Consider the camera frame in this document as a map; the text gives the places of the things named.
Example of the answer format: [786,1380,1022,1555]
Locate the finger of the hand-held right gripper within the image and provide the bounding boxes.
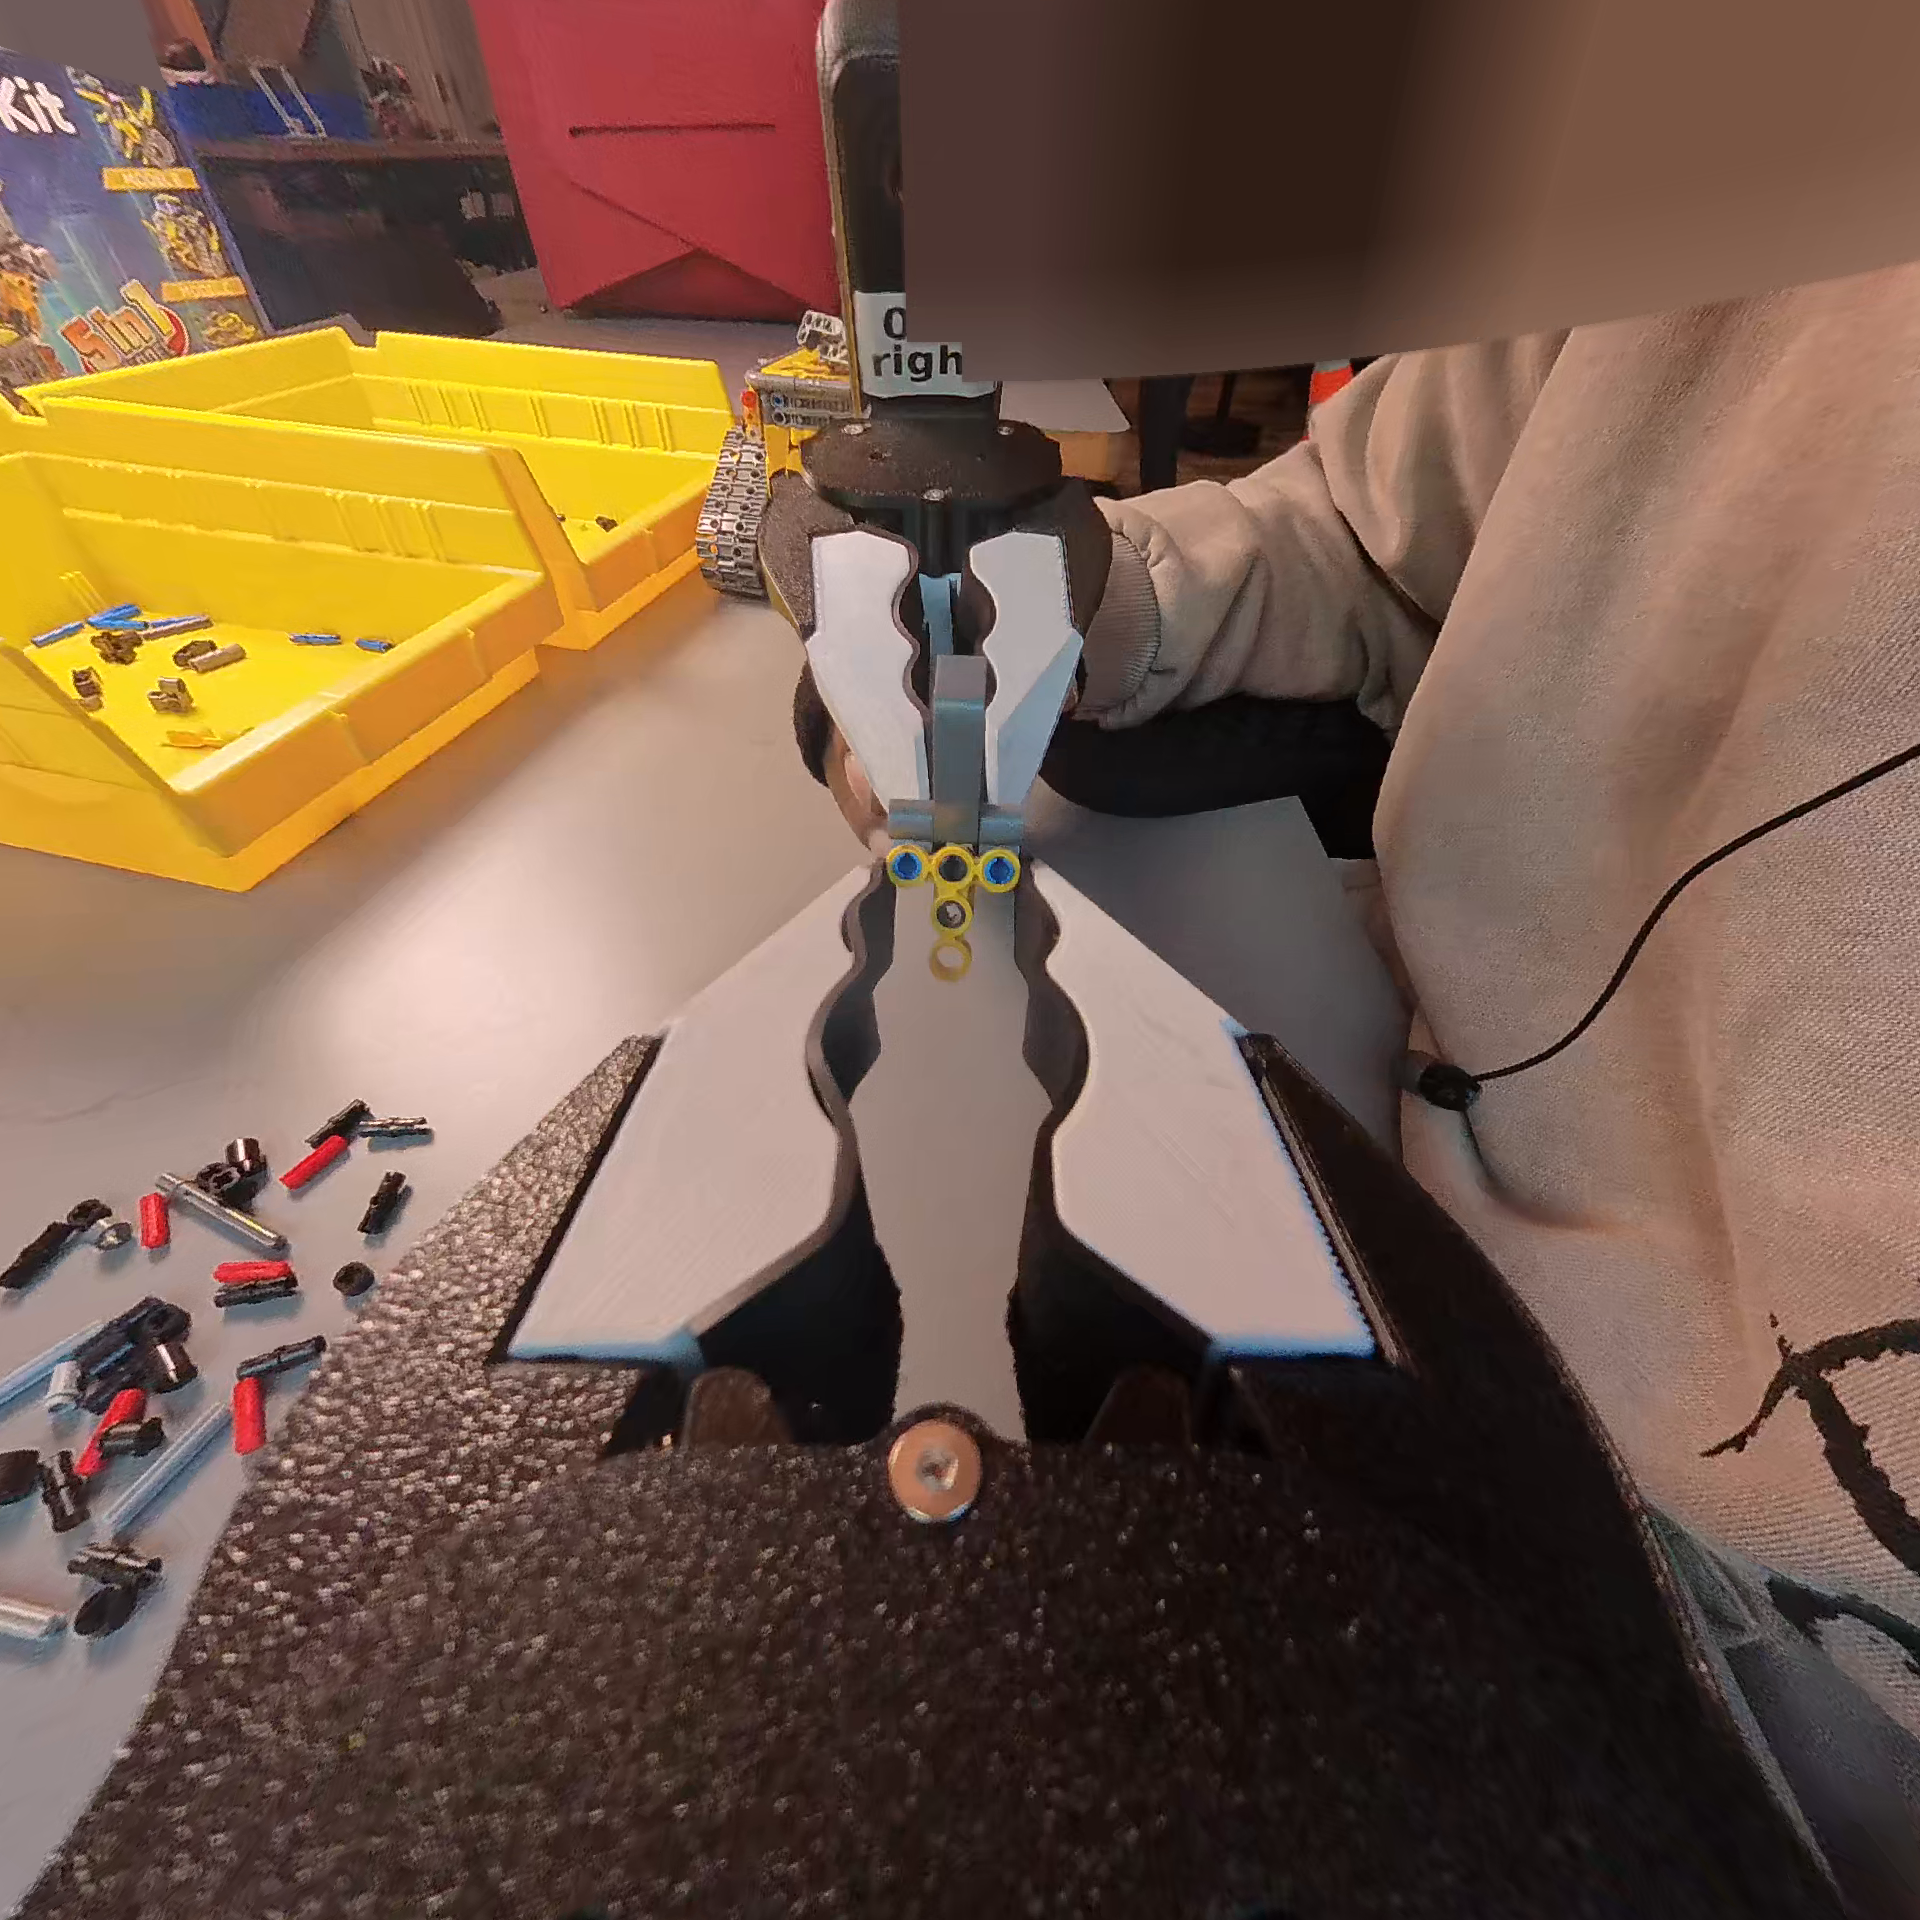
[966,531,1100,835]
[809,531,940,842]

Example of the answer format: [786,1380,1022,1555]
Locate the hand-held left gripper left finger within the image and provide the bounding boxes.
[505,865,896,1435]

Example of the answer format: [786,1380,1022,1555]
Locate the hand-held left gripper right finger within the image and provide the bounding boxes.
[1013,865,1387,1435]

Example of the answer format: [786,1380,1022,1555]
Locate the yellow building block assembly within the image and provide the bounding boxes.
[884,647,1027,983]

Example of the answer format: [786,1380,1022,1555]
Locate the yellow plastic bin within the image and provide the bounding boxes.
[14,326,737,657]
[0,392,573,894]

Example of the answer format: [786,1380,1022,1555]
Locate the blue grey pieces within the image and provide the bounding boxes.
[31,601,390,751]

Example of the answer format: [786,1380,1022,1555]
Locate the person's right forearm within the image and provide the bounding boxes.
[1079,392,1470,737]

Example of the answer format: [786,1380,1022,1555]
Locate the grey desk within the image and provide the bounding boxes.
[0,301,1638,1920]

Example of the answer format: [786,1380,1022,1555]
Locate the yellow toy robot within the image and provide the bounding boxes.
[693,310,862,604]

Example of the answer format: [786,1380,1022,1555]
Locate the pile of black red pieces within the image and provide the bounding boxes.
[0,1096,437,1646]

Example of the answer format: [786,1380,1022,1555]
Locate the person's torso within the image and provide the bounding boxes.
[1364,254,1920,1920]

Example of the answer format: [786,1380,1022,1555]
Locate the robot kit box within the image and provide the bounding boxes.
[0,61,273,392]

